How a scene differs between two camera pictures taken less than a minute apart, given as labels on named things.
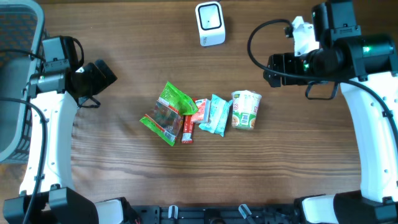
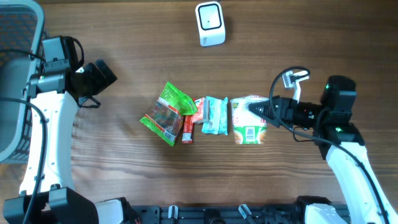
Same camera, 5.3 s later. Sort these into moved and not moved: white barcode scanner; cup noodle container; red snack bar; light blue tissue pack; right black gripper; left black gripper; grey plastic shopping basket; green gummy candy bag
Moved: light blue tissue pack; right black gripper; cup noodle container
Not moved: grey plastic shopping basket; white barcode scanner; green gummy candy bag; left black gripper; red snack bar
